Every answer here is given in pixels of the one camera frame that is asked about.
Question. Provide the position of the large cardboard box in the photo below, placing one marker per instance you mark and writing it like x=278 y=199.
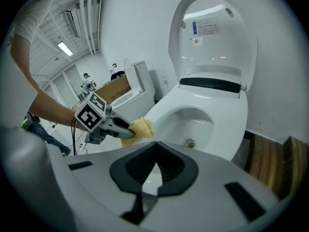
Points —
x=113 y=91

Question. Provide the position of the white toilet with tank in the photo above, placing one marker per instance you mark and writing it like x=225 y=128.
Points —
x=142 y=81

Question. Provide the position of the white toilet bowl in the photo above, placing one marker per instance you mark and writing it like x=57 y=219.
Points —
x=193 y=129

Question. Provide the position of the yellow cloth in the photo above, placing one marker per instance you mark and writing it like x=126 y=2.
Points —
x=142 y=129

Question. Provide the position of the person's left forearm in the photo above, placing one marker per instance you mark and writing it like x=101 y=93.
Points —
x=43 y=98

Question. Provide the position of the long white power strip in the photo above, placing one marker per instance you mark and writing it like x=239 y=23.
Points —
x=83 y=147

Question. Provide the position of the ceiling air conditioner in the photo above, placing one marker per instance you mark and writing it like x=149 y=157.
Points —
x=72 y=23

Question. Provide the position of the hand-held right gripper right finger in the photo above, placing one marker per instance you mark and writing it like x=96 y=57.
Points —
x=212 y=197

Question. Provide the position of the ceiling light panel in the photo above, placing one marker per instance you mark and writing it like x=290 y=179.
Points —
x=65 y=48

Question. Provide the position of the person's beige shirt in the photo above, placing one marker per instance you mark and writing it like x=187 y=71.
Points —
x=33 y=16

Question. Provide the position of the white ceiling pipes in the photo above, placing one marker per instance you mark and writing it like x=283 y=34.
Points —
x=93 y=18

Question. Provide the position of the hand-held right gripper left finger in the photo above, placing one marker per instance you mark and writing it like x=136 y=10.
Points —
x=101 y=178

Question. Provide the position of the crumpled white wrapping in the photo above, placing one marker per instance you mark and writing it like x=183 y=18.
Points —
x=117 y=71

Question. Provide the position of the wall water valve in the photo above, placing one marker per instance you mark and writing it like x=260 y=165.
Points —
x=165 y=80

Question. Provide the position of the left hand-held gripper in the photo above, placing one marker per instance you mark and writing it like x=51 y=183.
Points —
x=90 y=113

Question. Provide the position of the wooden plank platform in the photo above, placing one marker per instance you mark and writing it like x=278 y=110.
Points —
x=265 y=158

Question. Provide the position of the white toilet lid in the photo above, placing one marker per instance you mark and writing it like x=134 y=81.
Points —
x=217 y=52

